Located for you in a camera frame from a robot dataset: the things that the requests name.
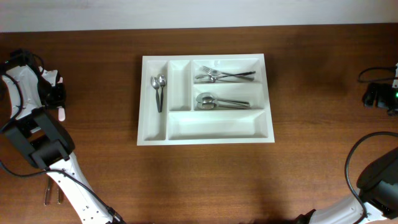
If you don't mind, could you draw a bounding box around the pink plastic knife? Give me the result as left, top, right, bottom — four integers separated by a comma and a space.
57, 77, 67, 122

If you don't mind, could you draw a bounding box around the dark chopstick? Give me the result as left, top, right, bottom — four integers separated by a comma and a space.
44, 177, 52, 206
57, 186, 63, 205

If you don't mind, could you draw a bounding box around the small grey spoon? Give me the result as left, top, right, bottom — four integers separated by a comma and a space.
150, 77, 161, 113
158, 75, 167, 111

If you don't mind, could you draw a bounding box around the large silver spoon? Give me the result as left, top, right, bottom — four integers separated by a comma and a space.
196, 93, 250, 106
197, 102, 250, 110

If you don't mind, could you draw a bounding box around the silver fork with long handle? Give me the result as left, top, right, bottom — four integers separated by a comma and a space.
195, 66, 256, 81

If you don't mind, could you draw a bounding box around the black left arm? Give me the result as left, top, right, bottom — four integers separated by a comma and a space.
1, 49, 124, 223

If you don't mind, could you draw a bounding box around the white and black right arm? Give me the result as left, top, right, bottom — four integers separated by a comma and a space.
293, 131, 397, 224

